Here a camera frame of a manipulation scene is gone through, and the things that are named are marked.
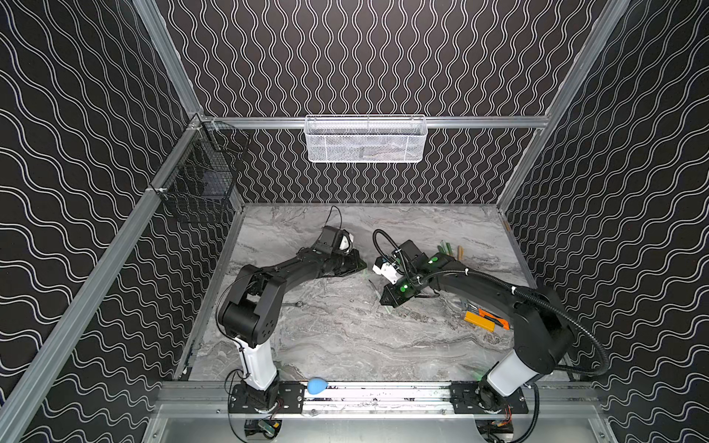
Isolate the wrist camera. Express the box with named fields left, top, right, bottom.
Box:
left=372, top=257, right=404, bottom=284
left=338, top=234, right=354, bottom=255

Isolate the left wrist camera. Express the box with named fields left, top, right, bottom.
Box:
left=338, top=234, right=354, bottom=255

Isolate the orange yellow box cutter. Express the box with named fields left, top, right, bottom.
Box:
left=463, top=309, right=511, bottom=332

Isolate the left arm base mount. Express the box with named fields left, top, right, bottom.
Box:
left=228, top=380, right=306, bottom=415

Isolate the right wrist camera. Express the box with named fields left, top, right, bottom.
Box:
left=372, top=257, right=404, bottom=284

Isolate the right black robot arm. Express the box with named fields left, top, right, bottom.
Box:
left=372, top=229, right=610, bottom=398

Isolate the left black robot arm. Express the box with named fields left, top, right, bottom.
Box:
left=215, top=225, right=367, bottom=391

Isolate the blue egg-shaped object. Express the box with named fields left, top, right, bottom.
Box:
left=306, top=378, right=329, bottom=396

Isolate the white wire mesh basket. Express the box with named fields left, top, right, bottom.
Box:
left=304, top=114, right=428, bottom=164

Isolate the black wire mesh basket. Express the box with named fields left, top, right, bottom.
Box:
left=151, top=118, right=236, bottom=226

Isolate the aluminium front rail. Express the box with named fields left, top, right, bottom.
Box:
left=153, top=381, right=601, bottom=419

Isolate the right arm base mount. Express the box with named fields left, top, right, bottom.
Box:
left=449, top=381, right=529, bottom=415

